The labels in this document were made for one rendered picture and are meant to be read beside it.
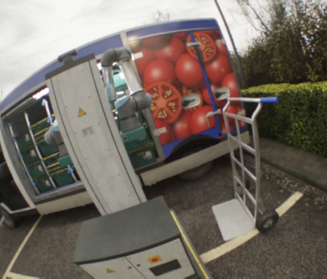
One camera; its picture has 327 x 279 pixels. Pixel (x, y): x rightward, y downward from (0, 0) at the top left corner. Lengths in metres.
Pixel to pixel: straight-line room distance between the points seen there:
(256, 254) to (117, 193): 1.28
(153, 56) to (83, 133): 1.47
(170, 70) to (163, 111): 0.56
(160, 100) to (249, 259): 2.00
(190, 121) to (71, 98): 1.58
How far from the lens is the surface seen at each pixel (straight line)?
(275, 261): 1.54
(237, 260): 1.52
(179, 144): 2.09
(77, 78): 0.95
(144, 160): 1.96
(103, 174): 0.97
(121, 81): 2.17
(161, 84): 2.00
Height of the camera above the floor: 1.37
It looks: 14 degrees down
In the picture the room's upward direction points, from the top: 18 degrees counter-clockwise
